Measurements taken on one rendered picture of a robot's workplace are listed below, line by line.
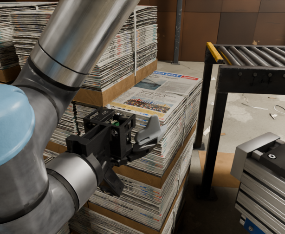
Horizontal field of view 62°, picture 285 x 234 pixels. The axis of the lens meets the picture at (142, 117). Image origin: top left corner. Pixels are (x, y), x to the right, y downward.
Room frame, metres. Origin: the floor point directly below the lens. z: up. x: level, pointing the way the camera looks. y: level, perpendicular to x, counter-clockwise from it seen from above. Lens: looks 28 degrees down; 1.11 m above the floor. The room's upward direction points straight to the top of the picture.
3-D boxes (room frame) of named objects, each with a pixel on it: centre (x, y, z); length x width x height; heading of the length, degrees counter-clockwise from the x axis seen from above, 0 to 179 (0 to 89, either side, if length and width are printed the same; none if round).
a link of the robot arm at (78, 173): (0.25, 0.11, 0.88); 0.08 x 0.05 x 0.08; 63
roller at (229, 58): (1.32, -0.48, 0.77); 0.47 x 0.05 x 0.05; 173
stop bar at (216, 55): (1.34, -0.40, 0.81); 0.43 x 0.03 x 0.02; 173
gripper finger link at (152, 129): (0.39, -0.02, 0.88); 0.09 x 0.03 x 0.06; 127
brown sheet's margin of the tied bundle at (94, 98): (0.69, 0.20, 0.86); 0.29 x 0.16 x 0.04; 65
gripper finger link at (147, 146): (0.35, 0.01, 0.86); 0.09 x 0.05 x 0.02; 127
